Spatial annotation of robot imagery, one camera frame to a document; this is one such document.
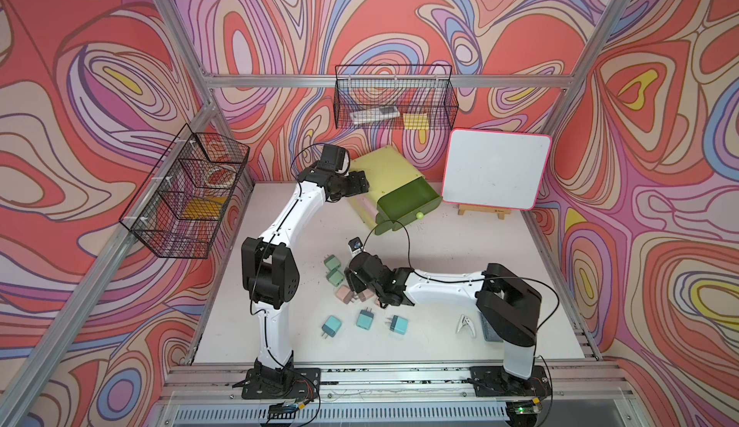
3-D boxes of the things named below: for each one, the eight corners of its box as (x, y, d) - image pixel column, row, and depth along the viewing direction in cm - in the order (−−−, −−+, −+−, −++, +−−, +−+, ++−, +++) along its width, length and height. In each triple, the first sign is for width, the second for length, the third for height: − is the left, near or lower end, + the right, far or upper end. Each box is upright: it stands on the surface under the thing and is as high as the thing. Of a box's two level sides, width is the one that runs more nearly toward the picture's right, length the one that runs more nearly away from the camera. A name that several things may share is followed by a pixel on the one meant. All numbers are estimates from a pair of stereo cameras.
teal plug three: (383, 329, 84) (383, 326, 83) (387, 315, 87) (387, 312, 85) (405, 336, 83) (406, 333, 81) (408, 322, 86) (409, 319, 84)
